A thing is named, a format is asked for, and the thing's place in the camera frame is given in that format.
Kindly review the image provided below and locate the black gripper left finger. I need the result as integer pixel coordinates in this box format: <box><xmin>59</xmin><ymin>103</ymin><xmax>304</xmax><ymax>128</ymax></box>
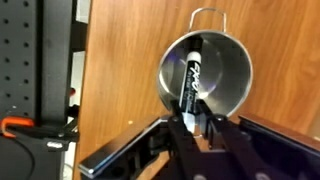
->
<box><xmin>78</xmin><ymin>99</ymin><xmax>201</xmax><ymax>180</ymax></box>

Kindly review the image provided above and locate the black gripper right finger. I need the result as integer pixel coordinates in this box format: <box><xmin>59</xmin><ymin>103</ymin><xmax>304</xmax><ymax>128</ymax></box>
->
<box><xmin>198</xmin><ymin>99</ymin><xmax>320</xmax><ymax>180</ymax></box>

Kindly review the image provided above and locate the white black dry-erase marker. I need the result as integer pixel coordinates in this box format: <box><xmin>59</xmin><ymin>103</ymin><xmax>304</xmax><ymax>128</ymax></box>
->
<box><xmin>178</xmin><ymin>34</ymin><xmax>205</xmax><ymax>134</ymax></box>

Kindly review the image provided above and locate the small stainless steel pot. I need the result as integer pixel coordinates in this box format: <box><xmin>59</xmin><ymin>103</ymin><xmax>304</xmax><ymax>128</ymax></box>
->
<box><xmin>156</xmin><ymin>7</ymin><xmax>254</xmax><ymax>119</ymax></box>

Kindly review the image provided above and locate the black orange bar clamp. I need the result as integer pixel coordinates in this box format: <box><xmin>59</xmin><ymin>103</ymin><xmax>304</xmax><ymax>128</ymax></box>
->
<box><xmin>0</xmin><ymin>116</ymin><xmax>81</xmax><ymax>152</ymax></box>

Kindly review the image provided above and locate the black perforated breadboard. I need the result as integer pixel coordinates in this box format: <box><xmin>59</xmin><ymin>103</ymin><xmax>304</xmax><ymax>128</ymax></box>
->
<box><xmin>0</xmin><ymin>0</ymin><xmax>91</xmax><ymax>180</ymax></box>

